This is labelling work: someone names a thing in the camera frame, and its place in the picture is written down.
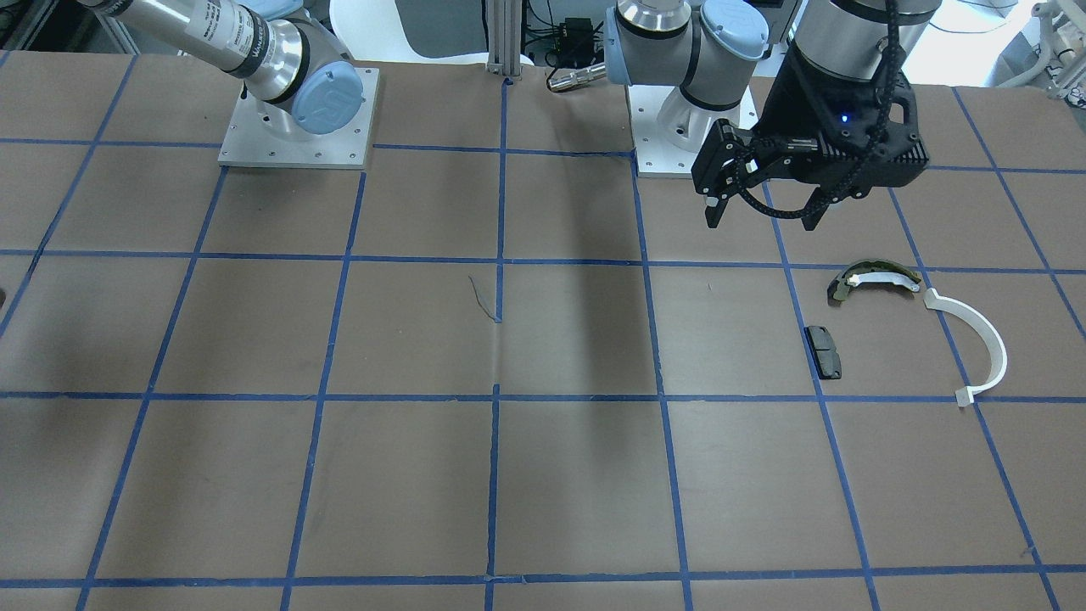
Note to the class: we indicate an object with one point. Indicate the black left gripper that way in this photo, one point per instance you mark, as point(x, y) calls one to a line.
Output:
point(793, 103)

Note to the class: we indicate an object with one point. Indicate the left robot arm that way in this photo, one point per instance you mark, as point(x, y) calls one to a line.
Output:
point(710, 51)

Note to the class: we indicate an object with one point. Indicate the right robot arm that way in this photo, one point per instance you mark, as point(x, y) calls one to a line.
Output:
point(285, 57)

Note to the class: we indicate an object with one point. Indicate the green brake shoe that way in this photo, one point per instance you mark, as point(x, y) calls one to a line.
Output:
point(861, 272)

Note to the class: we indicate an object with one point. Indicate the black brake pad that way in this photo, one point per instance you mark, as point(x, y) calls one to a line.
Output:
point(823, 349)

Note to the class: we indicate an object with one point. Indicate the white plastic chair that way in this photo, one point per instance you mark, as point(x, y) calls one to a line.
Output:
point(373, 32)

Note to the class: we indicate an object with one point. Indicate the aluminium frame post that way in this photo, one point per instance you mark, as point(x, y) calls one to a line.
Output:
point(504, 32)

